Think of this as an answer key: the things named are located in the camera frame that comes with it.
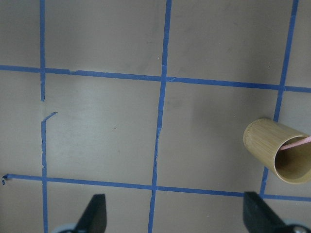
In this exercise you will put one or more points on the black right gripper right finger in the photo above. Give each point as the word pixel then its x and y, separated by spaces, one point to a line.
pixel 258 217

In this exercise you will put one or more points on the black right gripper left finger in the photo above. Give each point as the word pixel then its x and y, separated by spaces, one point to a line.
pixel 94 218

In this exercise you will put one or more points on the bamboo cylinder holder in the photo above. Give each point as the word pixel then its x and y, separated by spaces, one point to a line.
pixel 263 138

